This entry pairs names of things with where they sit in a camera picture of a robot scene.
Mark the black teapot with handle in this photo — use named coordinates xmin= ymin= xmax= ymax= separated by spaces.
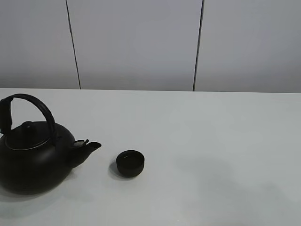
xmin=0 ymin=94 xmax=102 ymax=195

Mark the small black teacup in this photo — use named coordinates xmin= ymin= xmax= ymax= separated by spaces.
xmin=116 ymin=150 xmax=145 ymax=178

